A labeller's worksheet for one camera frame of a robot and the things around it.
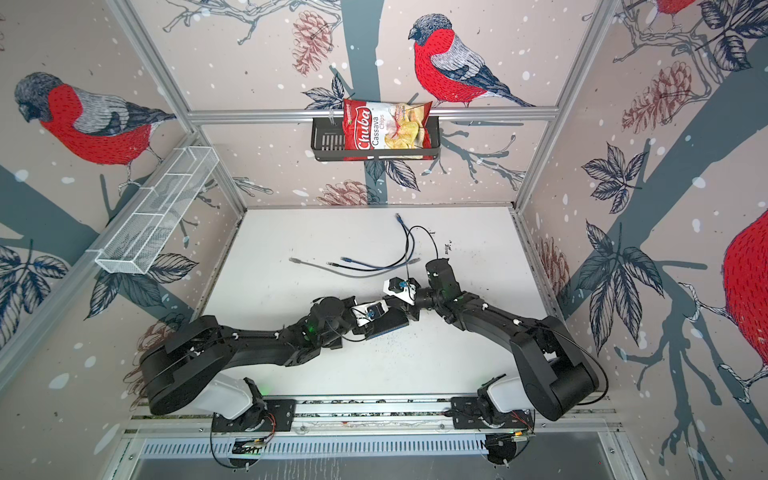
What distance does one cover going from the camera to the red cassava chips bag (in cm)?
87

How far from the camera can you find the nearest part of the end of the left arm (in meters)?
0.70

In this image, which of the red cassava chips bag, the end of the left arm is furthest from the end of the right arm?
the red cassava chips bag

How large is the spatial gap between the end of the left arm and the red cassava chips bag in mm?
456

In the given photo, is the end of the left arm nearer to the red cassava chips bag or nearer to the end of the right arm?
the end of the right arm
